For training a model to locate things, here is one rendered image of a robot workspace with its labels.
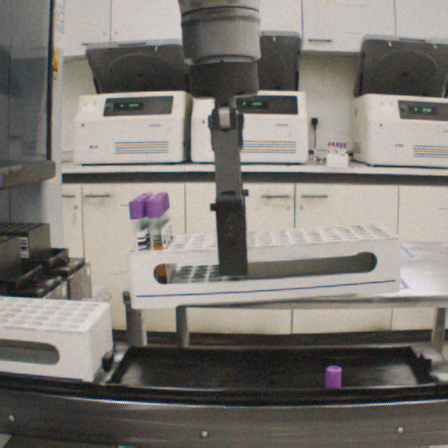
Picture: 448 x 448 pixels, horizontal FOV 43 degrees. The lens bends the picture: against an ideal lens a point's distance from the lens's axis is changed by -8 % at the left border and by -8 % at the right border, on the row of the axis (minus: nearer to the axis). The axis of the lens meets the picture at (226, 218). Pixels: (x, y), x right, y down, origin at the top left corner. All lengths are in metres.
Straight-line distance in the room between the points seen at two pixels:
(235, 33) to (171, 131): 2.23
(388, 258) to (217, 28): 0.30
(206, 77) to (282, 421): 0.36
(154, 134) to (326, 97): 1.11
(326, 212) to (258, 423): 2.38
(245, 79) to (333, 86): 2.87
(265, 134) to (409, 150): 0.71
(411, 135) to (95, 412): 2.54
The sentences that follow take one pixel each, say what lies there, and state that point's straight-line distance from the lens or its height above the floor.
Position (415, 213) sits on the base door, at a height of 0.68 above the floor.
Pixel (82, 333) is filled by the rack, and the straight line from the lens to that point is 0.54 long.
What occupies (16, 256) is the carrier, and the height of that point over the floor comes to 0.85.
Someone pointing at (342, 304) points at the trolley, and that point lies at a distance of 0.83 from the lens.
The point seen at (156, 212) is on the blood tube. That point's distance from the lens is 0.63.
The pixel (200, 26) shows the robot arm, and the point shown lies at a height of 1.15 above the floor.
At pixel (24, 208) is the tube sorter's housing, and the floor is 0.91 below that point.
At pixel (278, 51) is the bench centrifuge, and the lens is 3.13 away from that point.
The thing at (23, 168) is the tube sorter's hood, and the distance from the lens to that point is 0.97.
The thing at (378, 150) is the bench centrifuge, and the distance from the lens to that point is 2.90.
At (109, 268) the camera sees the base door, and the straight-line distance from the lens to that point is 2.98.
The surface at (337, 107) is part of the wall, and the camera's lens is 3.50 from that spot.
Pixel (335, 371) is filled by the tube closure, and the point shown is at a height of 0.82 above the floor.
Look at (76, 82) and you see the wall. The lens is 3.64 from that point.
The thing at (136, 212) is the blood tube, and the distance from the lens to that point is 0.64.
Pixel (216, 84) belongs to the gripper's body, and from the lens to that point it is 0.64.
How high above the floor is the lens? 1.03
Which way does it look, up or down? 8 degrees down
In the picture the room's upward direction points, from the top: straight up
